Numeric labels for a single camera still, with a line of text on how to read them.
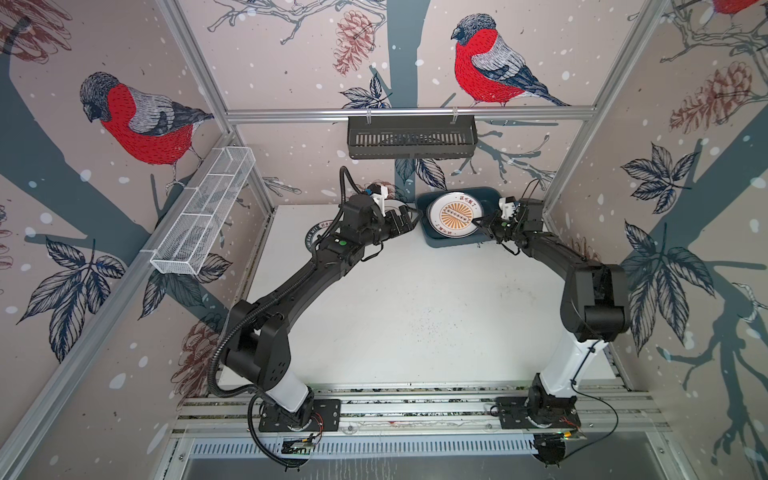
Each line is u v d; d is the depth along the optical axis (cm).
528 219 76
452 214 98
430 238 103
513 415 73
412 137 104
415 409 76
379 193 74
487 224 89
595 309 51
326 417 73
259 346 43
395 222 70
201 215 77
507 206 90
